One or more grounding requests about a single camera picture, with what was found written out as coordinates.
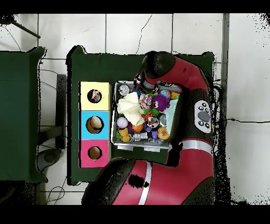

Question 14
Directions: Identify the white ball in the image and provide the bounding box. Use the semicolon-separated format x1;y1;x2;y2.
117;116;129;129

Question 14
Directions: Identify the clear mesh bin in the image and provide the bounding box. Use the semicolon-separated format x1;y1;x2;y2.
110;80;184;153

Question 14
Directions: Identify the pale yellow cloth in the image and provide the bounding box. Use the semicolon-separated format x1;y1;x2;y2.
117;92;146;127

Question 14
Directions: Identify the dark green side table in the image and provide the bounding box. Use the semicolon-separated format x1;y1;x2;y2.
0;46;47;183

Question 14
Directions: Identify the dark green table cloth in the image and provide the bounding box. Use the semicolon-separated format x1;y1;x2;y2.
66;45;216;186

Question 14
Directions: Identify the orange bear plush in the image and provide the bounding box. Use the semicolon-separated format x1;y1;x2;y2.
118;128;132;143

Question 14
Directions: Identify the black cable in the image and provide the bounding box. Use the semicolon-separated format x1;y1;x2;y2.
216;116;270;126

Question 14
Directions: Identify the colourful patterned fabric toy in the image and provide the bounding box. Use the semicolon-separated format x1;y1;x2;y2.
139;94;153;109

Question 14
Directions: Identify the black tripod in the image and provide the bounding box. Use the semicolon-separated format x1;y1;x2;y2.
0;14;42;40

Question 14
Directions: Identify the small orange basketball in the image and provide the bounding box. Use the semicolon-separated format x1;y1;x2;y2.
132;122;144;133

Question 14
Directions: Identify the orange textured ball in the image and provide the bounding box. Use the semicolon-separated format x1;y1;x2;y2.
157;127;170;141

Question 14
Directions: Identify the silver drink can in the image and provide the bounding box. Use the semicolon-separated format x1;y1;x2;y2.
118;84;130;96

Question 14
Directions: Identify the purple spiky ball with eyes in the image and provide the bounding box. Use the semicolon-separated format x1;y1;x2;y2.
151;94;171;113

